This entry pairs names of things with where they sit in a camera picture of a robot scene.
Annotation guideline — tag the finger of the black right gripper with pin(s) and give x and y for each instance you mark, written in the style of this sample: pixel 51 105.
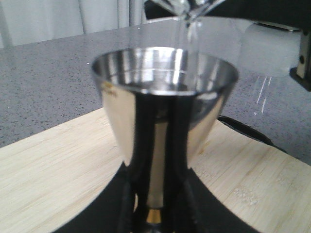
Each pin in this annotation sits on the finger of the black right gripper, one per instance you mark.
pixel 205 213

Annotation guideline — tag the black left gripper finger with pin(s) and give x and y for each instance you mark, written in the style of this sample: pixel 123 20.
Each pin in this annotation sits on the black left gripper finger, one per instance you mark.
pixel 110 212

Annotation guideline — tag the glass beaker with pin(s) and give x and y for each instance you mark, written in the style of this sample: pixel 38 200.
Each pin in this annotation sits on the glass beaker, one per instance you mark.
pixel 188 10

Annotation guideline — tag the light wooden cutting board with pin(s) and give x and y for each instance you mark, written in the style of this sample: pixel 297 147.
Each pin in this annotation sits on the light wooden cutting board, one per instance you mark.
pixel 48 178

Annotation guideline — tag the steel double jigger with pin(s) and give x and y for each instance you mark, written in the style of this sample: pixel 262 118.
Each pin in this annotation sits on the steel double jigger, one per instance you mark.
pixel 161 105

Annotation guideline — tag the grey curtain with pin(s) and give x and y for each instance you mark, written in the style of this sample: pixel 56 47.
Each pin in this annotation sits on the grey curtain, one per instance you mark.
pixel 29 21

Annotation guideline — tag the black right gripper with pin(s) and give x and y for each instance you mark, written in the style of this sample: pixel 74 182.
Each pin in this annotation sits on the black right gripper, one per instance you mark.
pixel 270 50

